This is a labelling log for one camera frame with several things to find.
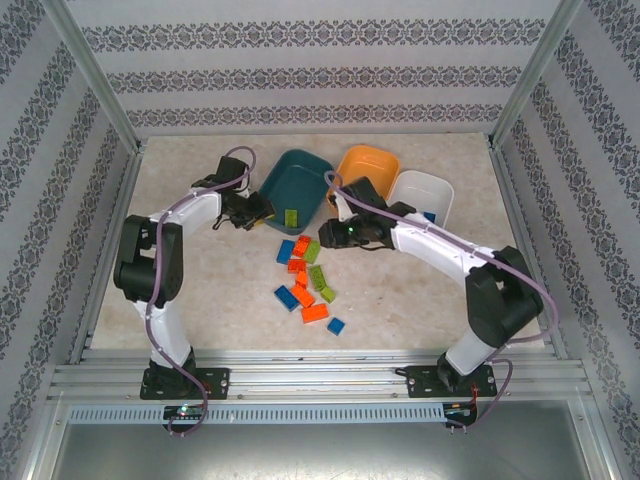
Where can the orange plastic container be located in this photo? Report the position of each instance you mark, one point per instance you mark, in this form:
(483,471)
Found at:
(370,162)

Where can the green lego brick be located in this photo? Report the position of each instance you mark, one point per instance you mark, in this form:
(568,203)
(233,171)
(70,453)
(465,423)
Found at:
(291,219)
(327,294)
(318,276)
(312,251)

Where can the teal plastic container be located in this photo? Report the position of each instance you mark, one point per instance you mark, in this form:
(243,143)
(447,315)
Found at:
(295,185)

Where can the white plastic container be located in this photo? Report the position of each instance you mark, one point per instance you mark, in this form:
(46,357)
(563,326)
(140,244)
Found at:
(422,192)

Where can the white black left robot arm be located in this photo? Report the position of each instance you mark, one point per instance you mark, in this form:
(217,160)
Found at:
(165,325)

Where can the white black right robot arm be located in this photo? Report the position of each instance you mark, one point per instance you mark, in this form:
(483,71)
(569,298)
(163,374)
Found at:
(440,247)

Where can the small electronics board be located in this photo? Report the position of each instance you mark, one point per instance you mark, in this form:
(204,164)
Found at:
(185,411)
(460,410)

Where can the grey metal panel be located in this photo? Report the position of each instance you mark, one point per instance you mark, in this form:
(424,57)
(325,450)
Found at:
(320,455)

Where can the aluminium side rail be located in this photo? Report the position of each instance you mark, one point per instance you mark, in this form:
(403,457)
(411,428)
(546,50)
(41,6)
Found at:
(510,190)
(110,250)

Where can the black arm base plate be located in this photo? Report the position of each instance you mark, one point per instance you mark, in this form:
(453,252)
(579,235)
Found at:
(422,381)
(215,382)

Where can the aluminium frame post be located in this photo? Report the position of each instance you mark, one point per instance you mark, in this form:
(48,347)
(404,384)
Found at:
(536,75)
(98,75)

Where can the aluminium mounting rail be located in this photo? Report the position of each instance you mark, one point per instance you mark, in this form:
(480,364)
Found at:
(320,380)

